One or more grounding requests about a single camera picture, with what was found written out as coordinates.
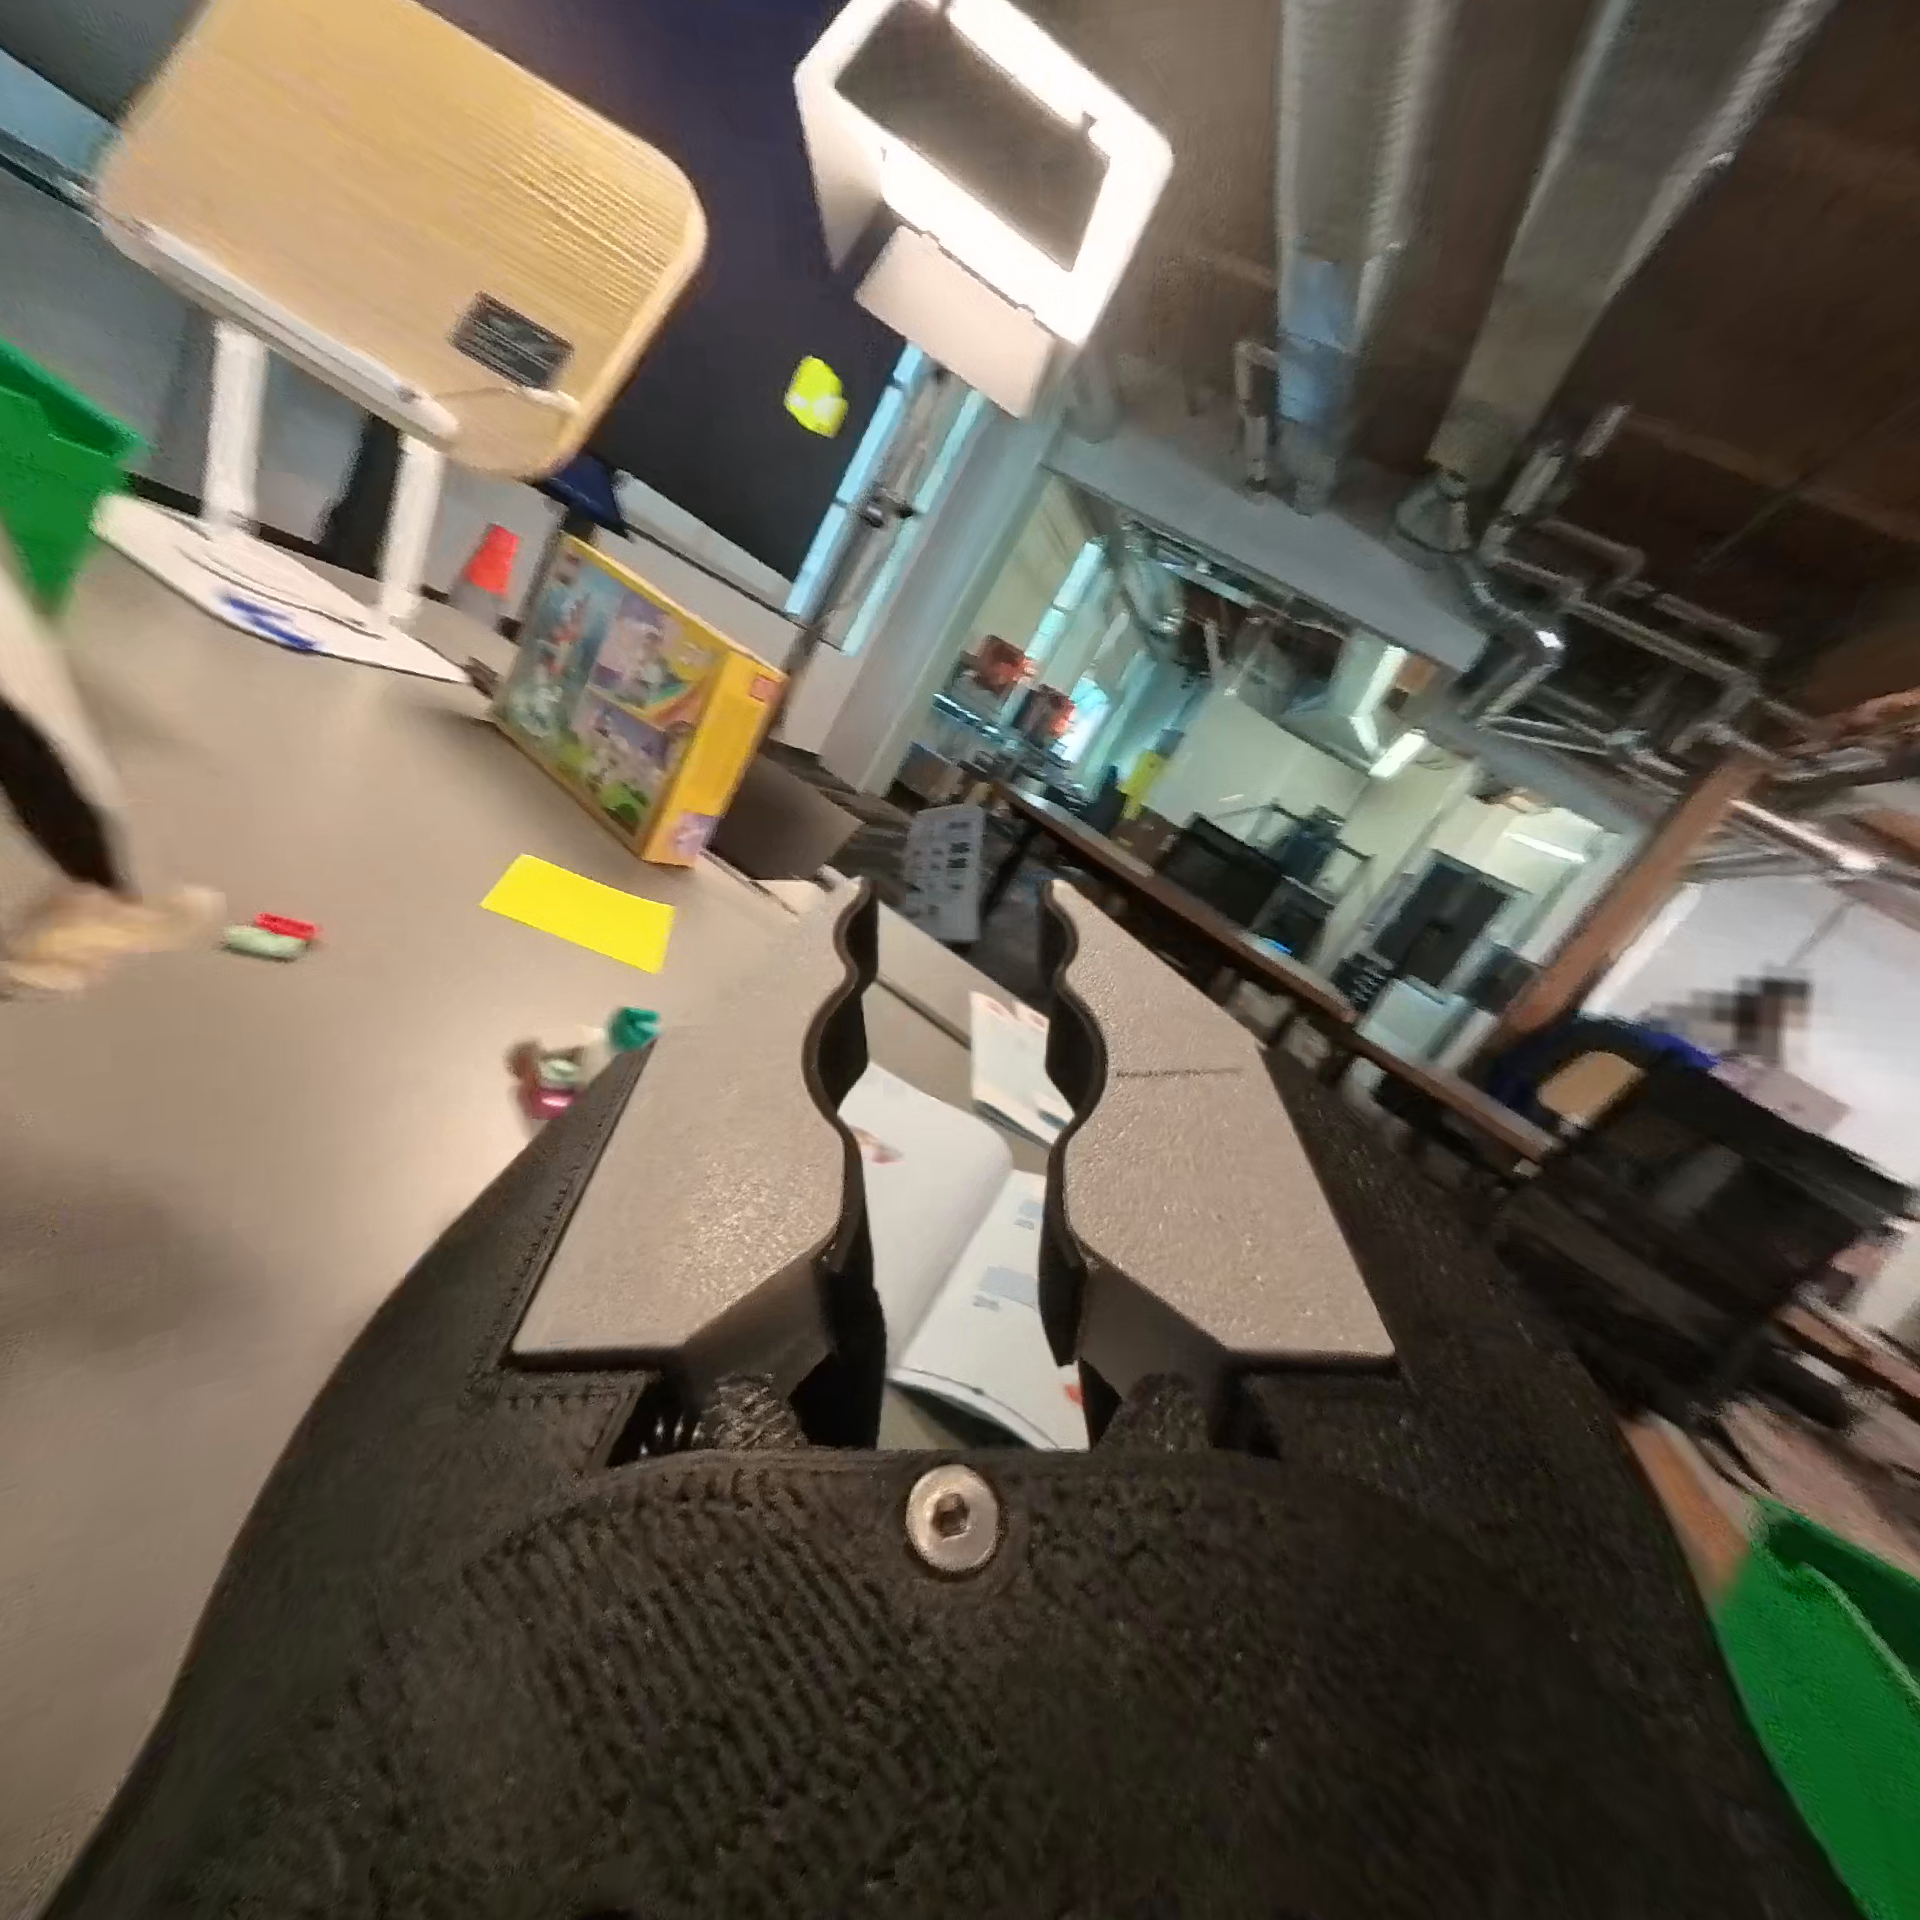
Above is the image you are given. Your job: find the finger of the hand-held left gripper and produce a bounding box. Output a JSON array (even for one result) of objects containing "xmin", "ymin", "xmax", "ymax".
[{"xmin": 0, "ymin": 884, "xmax": 229, "ymax": 1001}]

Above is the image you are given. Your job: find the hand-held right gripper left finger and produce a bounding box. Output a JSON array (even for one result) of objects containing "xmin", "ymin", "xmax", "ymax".
[{"xmin": 509, "ymin": 882, "xmax": 881, "ymax": 1369}]

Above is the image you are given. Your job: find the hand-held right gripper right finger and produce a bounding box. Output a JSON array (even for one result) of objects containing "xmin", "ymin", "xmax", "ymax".
[{"xmin": 1041, "ymin": 882, "xmax": 1400, "ymax": 1369}]

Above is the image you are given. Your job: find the white lego unicorn model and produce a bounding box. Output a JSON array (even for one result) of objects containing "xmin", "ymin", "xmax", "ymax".
[{"xmin": 508, "ymin": 1005, "xmax": 665, "ymax": 1124}]

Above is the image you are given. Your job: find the lego instruction booklet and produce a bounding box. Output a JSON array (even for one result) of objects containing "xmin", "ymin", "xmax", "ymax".
[{"xmin": 837, "ymin": 987, "xmax": 1094, "ymax": 1453}]

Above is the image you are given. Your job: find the yellow lego set box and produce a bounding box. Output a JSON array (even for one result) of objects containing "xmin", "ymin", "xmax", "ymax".
[{"xmin": 494, "ymin": 534, "xmax": 790, "ymax": 868}]

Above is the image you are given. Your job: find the long dark table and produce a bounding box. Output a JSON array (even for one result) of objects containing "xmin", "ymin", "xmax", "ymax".
[{"xmin": 989, "ymin": 780, "xmax": 1557, "ymax": 1176}]

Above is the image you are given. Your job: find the white sheet with blue marks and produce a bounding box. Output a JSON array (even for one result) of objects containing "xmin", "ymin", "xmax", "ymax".
[{"xmin": 93, "ymin": 497, "xmax": 472, "ymax": 689}]

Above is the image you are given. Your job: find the green plastic bin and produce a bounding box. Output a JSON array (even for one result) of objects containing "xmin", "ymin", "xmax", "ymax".
[
  {"xmin": 0, "ymin": 344, "xmax": 147, "ymax": 612},
  {"xmin": 1715, "ymin": 1497, "xmax": 1920, "ymax": 1920}
]

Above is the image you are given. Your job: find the yellow paper sheet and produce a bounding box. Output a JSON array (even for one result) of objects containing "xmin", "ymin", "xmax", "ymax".
[{"xmin": 478, "ymin": 852, "xmax": 680, "ymax": 976}]

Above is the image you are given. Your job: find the dark grey box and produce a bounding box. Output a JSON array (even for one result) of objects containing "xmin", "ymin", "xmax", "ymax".
[{"xmin": 704, "ymin": 750, "xmax": 866, "ymax": 890}]

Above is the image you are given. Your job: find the white printed sign sheet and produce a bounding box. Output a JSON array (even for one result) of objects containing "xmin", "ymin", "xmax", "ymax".
[{"xmin": 904, "ymin": 804, "xmax": 993, "ymax": 947}]

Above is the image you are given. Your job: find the wooden-top white stand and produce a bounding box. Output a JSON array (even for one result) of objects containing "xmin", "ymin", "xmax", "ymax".
[{"xmin": 89, "ymin": 0, "xmax": 712, "ymax": 627}]

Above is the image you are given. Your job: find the white studio light panel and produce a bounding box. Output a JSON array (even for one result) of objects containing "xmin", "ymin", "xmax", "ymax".
[{"xmin": 793, "ymin": 0, "xmax": 1177, "ymax": 422}]

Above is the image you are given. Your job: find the wooden support post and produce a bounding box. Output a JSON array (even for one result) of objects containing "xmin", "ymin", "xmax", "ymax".
[{"xmin": 1499, "ymin": 750, "xmax": 1768, "ymax": 1057}]

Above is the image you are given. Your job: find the ribbed metal ceiling duct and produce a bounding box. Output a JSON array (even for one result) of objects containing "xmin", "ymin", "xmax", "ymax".
[{"xmin": 1232, "ymin": 0, "xmax": 1445, "ymax": 514}]

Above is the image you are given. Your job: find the smooth metal ceiling duct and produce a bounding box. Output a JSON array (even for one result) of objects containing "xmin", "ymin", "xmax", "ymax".
[{"xmin": 1400, "ymin": 0, "xmax": 1849, "ymax": 520}]

